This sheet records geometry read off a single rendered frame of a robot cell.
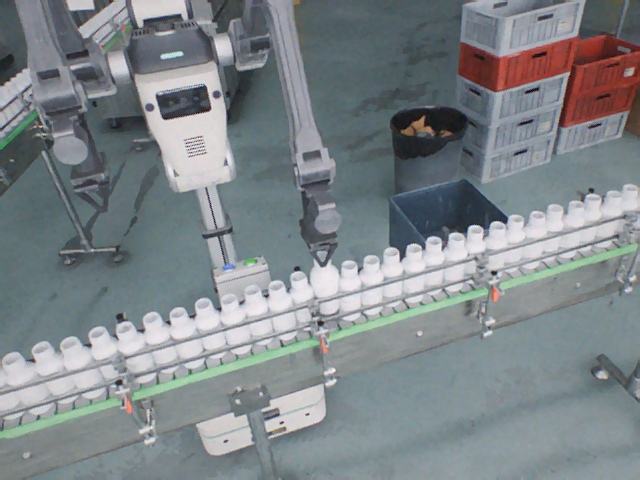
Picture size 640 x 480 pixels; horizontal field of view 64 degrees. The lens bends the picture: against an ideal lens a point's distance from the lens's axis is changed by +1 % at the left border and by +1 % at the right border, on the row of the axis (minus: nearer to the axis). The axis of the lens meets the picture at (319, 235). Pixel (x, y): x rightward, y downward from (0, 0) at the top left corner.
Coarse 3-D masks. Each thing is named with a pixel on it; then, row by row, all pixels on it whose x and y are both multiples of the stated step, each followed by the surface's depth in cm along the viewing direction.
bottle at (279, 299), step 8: (272, 288) 122; (280, 288) 122; (272, 296) 120; (280, 296) 119; (288, 296) 122; (272, 304) 121; (280, 304) 120; (288, 304) 121; (272, 312) 122; (272, 320) 125; (280, 320) 123; (288, 320) 123; (280, 328) 125; (288, 328) 125; (280, 336) 127; (288, 336) 126
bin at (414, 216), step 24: (408, 192) 186; (432, 192) 189; (456, 192) 192; (480, 192) 182; (408, 216) 192; (432, 216) 196; (456, 216) 200; (480, 216) 186; (504, 216) 171; (408, 240) 176
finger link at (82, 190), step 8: (80, 184) 104; (88, 184) 104; (96, 184) 103; (104, 184) 105; (80, 192) 103; (88, 192) 105; (104, 192) 105; (88, 200) 106; (104, 200) 107; (96, 208) 108; (104, 208) 109
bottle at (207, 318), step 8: (200, 304) 119; (208, 304) 119; (200, 312) 116; (208, 312) 117; (216, 312) 120; (200, 320) 118; (208, 320) 118; (216, 320) 119; (200, 328) 118; (208, 328) 118; (216, 328) 119; (216, 336) 120; (224, 336) 123; (208, 344) 121; (216, 344) 122; (224, 344) 124; (224, 352) 125
